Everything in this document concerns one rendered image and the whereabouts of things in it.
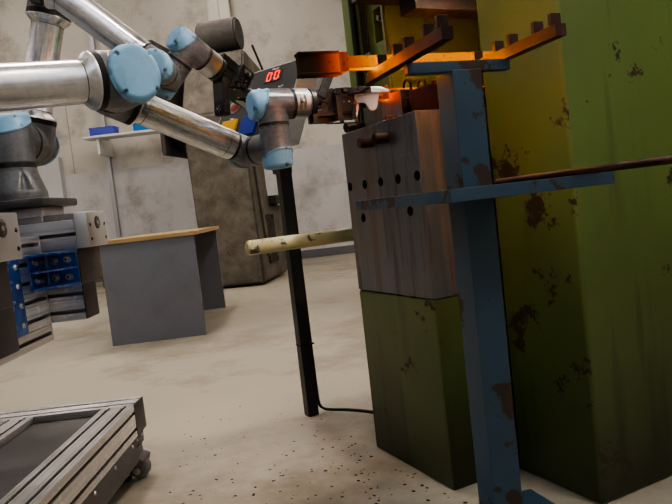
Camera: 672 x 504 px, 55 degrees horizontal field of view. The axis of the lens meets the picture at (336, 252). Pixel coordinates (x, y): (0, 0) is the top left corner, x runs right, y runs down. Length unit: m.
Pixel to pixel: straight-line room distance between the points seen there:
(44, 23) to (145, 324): 2.60
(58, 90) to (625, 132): 1.18
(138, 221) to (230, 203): 3.48
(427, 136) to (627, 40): 0.48
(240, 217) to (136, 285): 2.54
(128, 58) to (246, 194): 5.23
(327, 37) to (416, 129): 8.33
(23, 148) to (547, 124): 1.27
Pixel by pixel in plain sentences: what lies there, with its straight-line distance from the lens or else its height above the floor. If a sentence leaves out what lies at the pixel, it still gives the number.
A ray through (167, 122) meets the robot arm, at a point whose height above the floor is 0.95.
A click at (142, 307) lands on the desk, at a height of 0.22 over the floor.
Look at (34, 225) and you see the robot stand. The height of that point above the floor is 0.75.
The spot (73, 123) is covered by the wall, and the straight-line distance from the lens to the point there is 10.29.
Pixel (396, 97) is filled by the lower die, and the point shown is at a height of 0.98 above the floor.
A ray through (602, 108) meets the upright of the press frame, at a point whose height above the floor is 0.86.
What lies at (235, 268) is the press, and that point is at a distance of 6.68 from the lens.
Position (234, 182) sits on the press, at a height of 1.06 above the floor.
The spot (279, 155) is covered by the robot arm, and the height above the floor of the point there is 0.85.
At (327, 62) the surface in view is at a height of 0.98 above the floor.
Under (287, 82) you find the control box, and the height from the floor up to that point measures 1.12.
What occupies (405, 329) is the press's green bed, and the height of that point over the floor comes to 0.38.
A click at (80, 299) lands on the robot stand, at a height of 0.55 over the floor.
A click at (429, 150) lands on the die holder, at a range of 1.56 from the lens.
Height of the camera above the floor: 0.72
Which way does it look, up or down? 4 degrees down
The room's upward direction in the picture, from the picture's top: 6 degrees counter-clockwise
